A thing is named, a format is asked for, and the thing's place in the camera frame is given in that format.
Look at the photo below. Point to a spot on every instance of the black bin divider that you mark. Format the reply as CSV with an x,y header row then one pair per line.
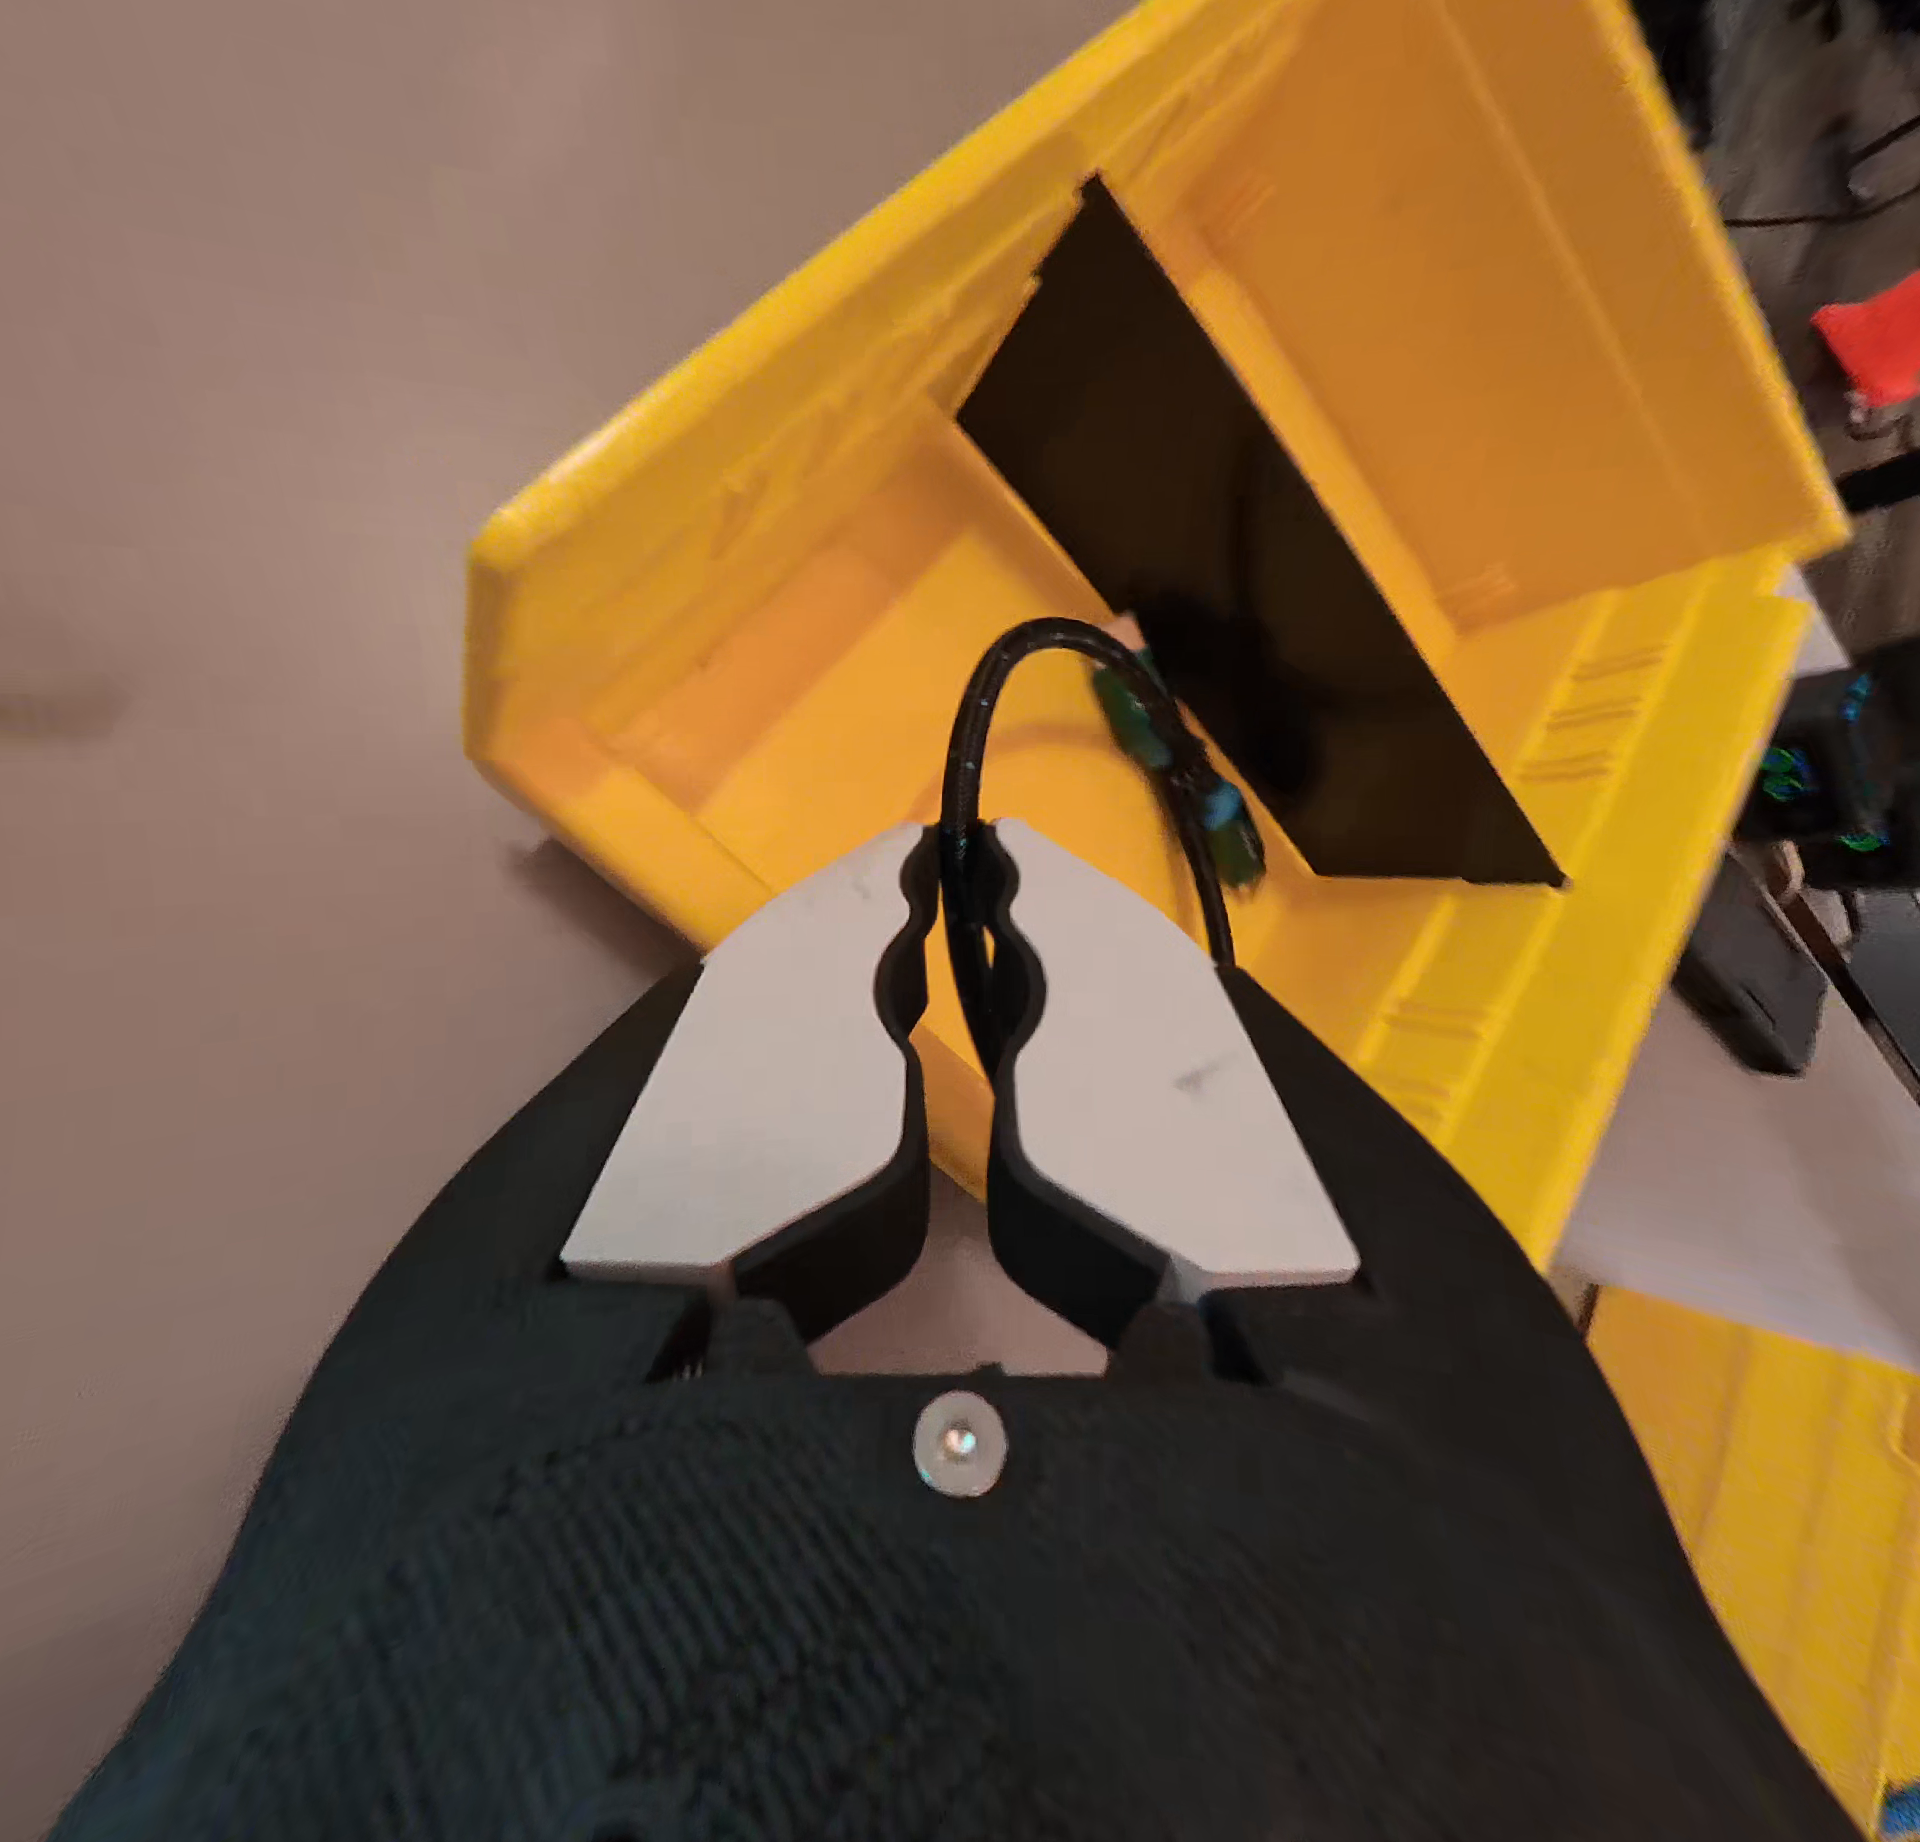
x,y
1200,493

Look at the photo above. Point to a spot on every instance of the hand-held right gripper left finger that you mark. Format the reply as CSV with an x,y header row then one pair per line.
x,y
750,1077

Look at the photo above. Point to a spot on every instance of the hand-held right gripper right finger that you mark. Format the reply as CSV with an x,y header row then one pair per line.
x,y
1171,1094

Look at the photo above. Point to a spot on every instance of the grey desk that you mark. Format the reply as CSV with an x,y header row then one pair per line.
x,y
224,371

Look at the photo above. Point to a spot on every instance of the black flat device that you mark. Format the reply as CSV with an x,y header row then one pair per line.
x,y
1757,986

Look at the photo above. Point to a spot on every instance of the black box blue green marks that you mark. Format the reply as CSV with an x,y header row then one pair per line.
x,y
1825,763

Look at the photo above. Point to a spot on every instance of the yellow plastic bin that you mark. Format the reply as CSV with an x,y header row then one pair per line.
x,y
1500,298
1787,1542

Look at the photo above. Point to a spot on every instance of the orange red object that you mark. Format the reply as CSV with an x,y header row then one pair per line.
x,y
1872,351

